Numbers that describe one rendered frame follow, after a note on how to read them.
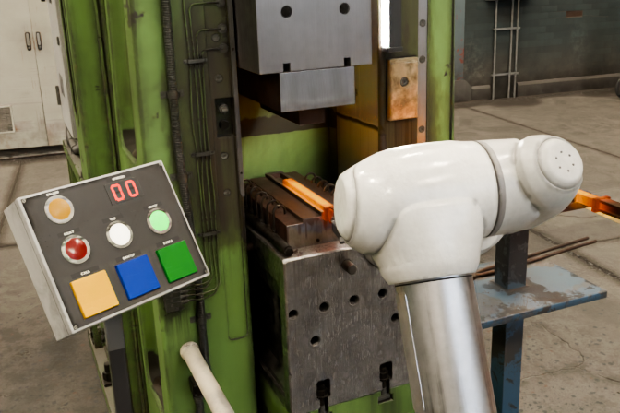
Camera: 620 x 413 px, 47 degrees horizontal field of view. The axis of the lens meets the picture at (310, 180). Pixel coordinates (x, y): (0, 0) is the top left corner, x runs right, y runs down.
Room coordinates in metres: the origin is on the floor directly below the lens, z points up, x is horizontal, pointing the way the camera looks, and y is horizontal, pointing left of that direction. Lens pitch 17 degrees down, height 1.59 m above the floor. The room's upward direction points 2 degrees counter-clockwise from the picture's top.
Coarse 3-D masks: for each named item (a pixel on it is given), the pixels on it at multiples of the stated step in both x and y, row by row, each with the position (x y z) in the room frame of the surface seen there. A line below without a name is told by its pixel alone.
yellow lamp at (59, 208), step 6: (60, 198) 1.33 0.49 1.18; (54, 204) 1.31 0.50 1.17; (60, 204) 1.32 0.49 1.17; (66, 204) 1.33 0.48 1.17; (54, 210) 1.30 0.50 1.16; (60, 210) 1.31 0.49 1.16; (66, 210) 1.32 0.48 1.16; (54, 216) 1.30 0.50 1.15; (60, 216) 1.31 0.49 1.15; (66, 216) 1.31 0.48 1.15
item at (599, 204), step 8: (584, 192) 1.70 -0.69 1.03; (584, 200) 1.66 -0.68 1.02; (592, 200) 1.63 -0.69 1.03; (600, 200) 1.62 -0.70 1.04; (608, 200) 1.61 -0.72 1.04; (592, 208) 1.63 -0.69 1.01; (600, 208) 1.62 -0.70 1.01; (608, 208) 1.60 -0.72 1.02; (616, 208) 1.57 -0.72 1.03; (616, 216) 1.57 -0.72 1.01
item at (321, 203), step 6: (288, 180) 1.99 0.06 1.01; (294, 180) 1.98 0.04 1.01; (288, 186) 1.96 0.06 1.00; (294, 186) 1.92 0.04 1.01; (300, 186) 1.92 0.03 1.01; (300, 192) 1.87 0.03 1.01; (306, 192) 1.86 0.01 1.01; (312, 192) 1.86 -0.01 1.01; (306, 198) 1.83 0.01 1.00; (312, 198) 1.80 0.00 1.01; (318, 198) 1.80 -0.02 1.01; (318, 204) 1.76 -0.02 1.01; (324, 204) 1.75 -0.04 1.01; (330, 204) 1.75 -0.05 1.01; (324, 210) 1.70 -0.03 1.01; (324, 216) 1.70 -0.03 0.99; (330, 222) 1.69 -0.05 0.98
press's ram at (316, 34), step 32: (256, 0) 1.65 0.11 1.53; (288, 0) 1.68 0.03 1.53; (320, 0) 1.72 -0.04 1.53; (352, 0) 1.75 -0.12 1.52; (256, 32) 1.65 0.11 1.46; (288, 32) 1.68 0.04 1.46; (320, 32) 1.71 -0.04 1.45; (352, 32) 1.75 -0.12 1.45; (256, 64) 1.66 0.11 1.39; (288, 64) 1.69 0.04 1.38; (320, 64) 1.71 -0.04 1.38; (352, 64) 1.75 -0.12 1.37
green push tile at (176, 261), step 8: (168, 248) 1.40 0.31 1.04; (176, 248) 1.41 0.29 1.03; (184, 248) 1.43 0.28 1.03; (160, 256) 1.38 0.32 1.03; (168, 256) 1.39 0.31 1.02; (176, 256) 1.40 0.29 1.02; (184, 256) 1.41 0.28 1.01; (168, 264) 1.38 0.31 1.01; (176, 264) 1.39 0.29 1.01; (184, 264) 1.40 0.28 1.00; (192, 264) 1.42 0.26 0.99; (168, 272) 1.37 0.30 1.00; (176, 272) 1.38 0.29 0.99; (184, 272) 1.39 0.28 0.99; (192, 272) 1.40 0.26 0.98; (168, 280) 1.36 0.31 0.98
